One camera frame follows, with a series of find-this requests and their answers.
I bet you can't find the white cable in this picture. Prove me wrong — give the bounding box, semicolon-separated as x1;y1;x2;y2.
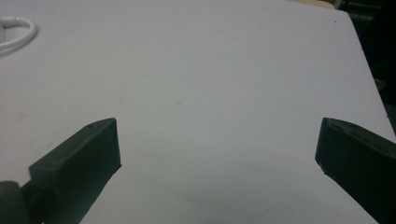
0;16;38;52

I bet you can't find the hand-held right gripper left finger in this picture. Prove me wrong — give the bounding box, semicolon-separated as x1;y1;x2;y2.
20;117;122;224

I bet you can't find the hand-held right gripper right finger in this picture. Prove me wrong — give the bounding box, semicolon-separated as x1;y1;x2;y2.
314;117;396;224

